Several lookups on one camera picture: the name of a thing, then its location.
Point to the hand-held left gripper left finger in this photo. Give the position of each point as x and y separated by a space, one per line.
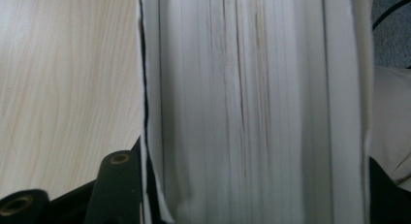
153 185

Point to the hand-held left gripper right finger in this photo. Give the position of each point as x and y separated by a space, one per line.
387 204

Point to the white book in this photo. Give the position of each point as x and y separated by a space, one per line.
252 107

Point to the beige cloth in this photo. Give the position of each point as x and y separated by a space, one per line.
391 120

